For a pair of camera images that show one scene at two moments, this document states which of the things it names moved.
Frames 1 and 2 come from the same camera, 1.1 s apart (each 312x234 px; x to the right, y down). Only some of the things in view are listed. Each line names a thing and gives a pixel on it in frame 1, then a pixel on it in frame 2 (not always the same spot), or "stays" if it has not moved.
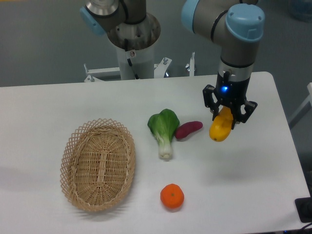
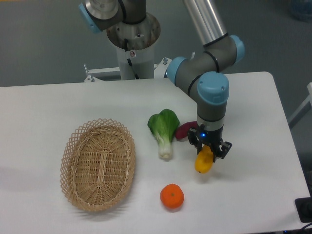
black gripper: [230, 92] → [210, 138]
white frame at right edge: [302, 109] stays
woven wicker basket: [97, 164] stays
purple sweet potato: [184, 129] stays
